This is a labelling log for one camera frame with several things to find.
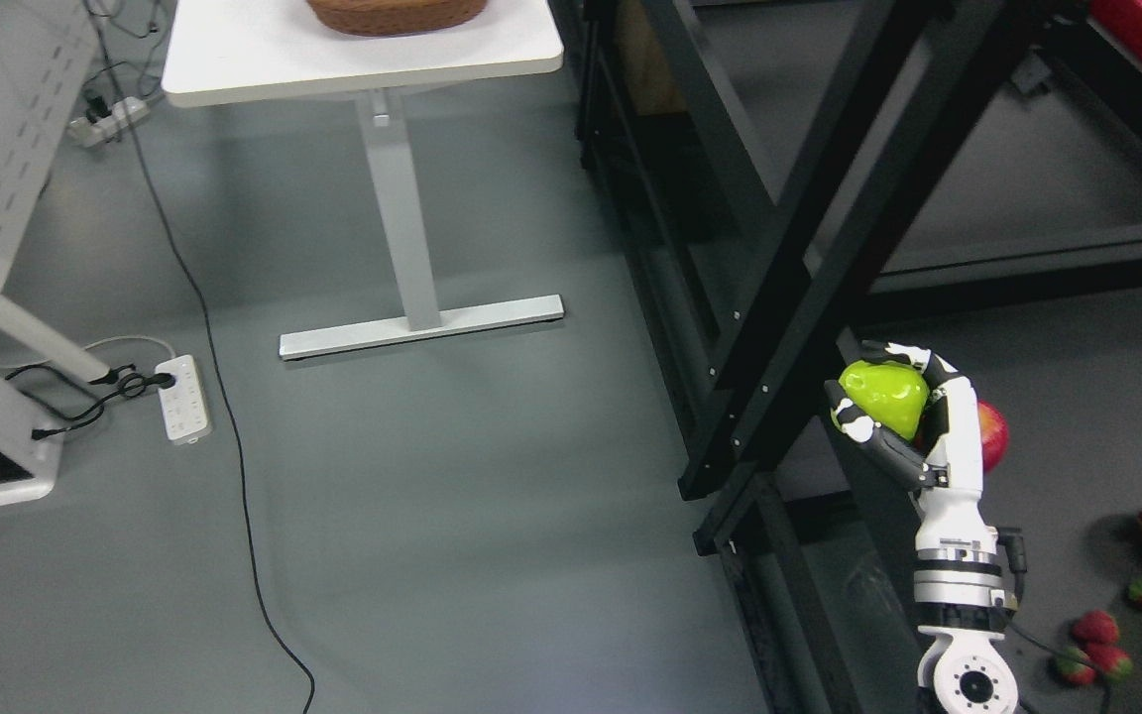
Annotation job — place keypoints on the brown wicker basket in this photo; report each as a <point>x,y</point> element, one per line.
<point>393,18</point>

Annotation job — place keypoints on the white perforated side desk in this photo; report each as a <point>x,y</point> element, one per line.
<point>45,47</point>

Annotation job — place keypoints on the strawberry bottom middle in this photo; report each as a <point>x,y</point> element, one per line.
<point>1113,663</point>

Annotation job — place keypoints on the strawberry bottom left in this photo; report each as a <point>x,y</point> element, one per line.
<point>1096,627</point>

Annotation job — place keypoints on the white power strip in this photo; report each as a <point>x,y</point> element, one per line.
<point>185,410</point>
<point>124,114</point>

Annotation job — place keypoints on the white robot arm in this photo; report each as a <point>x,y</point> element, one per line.
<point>965,607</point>

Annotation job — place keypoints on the black metal shelf frame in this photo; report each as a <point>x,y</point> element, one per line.
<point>792,175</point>

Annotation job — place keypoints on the white power strip near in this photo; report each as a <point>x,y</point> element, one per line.
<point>185,410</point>

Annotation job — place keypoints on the white standing desk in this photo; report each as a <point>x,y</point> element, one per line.
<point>225,52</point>

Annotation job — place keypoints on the strawberry bottom lowest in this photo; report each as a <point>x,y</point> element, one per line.
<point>1074,667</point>

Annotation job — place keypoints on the white power strip far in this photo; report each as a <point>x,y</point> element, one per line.
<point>124,114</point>

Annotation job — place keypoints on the red apple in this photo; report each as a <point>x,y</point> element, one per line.
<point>994,435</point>

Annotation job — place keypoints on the green apple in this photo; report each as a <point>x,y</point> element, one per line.
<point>894,394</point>

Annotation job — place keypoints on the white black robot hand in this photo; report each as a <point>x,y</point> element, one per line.
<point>947,482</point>

